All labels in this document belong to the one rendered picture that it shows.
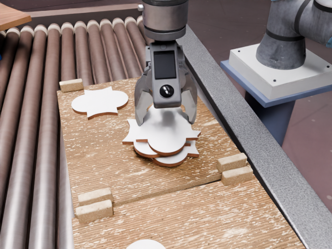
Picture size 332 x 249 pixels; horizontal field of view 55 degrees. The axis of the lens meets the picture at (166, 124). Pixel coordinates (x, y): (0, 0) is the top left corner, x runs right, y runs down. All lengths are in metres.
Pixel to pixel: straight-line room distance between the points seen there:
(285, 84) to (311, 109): 1.61
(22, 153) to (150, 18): 0.42
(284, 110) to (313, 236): 0.59
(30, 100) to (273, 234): 0.67
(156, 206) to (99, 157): 0.17
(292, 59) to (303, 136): 1.32
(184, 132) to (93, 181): 0.20
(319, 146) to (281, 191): 1.62
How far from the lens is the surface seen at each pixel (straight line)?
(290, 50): 1.04
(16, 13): 1.17
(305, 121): 2.46
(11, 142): 0.83
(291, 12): 0.98
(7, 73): 1.11
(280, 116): 1.14
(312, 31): 0.95
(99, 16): 1.39
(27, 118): 0.86
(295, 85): 1.02
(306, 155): 2.18
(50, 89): 0.95
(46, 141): 0.77
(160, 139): 0.62
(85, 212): 0.56
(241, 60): 1.08
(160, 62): 0.54
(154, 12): 0.52
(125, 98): 0.82
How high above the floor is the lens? 1.41
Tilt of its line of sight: 39 degrees down
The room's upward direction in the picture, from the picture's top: straight up
